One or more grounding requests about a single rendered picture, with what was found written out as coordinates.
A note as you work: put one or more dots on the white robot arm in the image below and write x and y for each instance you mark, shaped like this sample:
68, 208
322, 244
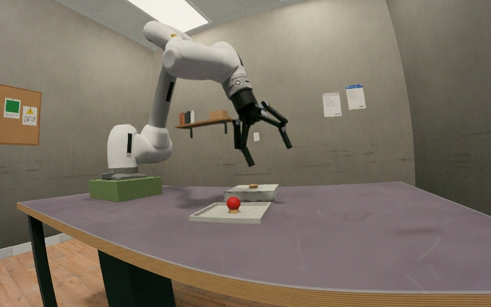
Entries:
186, 60

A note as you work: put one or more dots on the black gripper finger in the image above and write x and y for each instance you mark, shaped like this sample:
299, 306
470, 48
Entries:
239, 140
281, 126

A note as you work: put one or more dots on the red ball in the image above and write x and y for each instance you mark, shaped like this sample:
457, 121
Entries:
233, 203

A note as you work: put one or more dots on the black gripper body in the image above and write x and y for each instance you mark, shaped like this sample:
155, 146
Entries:
245, 102

